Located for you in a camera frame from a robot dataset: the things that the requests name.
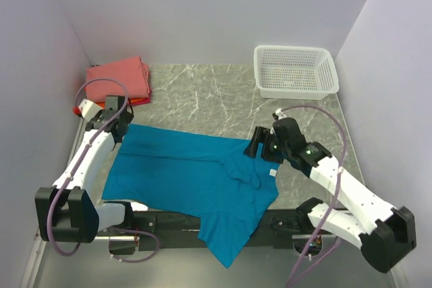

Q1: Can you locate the blue t shirt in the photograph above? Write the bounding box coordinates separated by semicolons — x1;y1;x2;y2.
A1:
102;125;279;267

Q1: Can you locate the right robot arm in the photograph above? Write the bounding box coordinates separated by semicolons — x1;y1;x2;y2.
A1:
244;117;416;273

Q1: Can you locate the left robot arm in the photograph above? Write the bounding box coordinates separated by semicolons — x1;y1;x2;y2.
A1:
35;96;134;243

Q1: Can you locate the folded orange t shirt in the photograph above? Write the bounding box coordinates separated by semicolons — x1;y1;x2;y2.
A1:
131;98;143;106

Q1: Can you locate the folded magenta t shirt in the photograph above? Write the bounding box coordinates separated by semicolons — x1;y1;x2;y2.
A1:
140;97;151;105

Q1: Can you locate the folded pink t shirt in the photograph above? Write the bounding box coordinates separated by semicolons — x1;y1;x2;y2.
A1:
85;56;151;103

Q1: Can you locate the white plastic basket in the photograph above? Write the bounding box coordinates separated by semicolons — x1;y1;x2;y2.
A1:
253;45;340;100

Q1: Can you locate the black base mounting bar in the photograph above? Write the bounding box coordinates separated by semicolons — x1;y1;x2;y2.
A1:
94;209;338;252

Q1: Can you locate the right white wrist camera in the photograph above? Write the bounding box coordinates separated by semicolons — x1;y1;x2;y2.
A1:
272;108;288;121

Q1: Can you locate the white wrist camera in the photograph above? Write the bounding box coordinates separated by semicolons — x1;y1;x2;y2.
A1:
72;99;103;121
272;108;288;121

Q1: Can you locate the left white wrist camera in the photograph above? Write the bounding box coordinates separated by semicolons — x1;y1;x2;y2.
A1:
72;99;103;121

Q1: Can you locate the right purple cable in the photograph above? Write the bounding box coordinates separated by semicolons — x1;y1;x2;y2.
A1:
275;105;348;288

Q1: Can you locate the purple cable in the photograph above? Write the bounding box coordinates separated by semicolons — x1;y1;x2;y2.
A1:
47;78;161;264
275;105;348;288

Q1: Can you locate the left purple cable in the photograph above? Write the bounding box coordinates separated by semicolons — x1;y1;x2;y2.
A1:
47;78;161;264

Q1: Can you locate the aluminium frame rail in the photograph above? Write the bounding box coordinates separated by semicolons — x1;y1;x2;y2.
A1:
20;102;90;288

